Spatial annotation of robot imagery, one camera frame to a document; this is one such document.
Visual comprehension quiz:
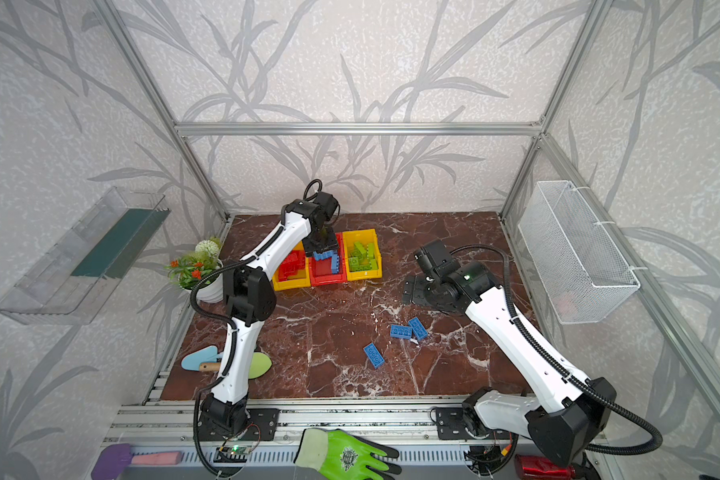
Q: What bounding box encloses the blue lego right angled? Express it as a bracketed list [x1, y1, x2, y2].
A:
[408, 317, 428, 341]

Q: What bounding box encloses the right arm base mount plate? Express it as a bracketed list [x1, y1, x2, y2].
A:
[430, 407, 474, 441]

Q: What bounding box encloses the green garden trowel wooden handle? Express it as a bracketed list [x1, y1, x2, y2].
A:
[199, 351, 273, 380]

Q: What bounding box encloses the potted flower plant white pot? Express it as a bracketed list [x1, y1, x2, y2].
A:
[165, 237, 223, 304]

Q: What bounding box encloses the yellow bin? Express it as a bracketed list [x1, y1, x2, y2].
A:
[342, 229, 383, 281]
[272, 242, 311, 292]

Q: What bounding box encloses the blue lego top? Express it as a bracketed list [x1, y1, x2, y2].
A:
[313, 250, 336, 261]

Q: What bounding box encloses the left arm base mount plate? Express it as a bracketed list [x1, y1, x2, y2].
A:
[198, 408, 280, 442]

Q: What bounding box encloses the light blue garden scoop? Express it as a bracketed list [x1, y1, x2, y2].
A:
[181, 345, 222, 372]

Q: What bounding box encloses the clear acrylic wall shelf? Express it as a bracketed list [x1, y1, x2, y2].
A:
[0, 187, 171, 325]

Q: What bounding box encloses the green work glove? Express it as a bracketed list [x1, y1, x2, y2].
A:
[294, 428, 402, 480]

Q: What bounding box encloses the white wire mesh basket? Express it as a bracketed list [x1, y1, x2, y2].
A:
[519, 180, 640, 325]

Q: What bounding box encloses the red metallic object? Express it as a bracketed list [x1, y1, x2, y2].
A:
[514, 455, 601, 480]

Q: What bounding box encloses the small green circuit board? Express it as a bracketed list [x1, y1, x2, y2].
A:
[213, 445, 254, 464]

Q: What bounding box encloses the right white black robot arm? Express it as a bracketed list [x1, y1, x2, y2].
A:
[403, 240, 663, 467]

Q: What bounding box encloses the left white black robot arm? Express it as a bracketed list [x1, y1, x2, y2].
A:
[190, 191, 340, 437]

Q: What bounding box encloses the red bin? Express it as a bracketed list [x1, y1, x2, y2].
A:
[309, 233, 348, 286]

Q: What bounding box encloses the purple brush pink handle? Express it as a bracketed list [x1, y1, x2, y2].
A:
[90, 444, 182, 480]

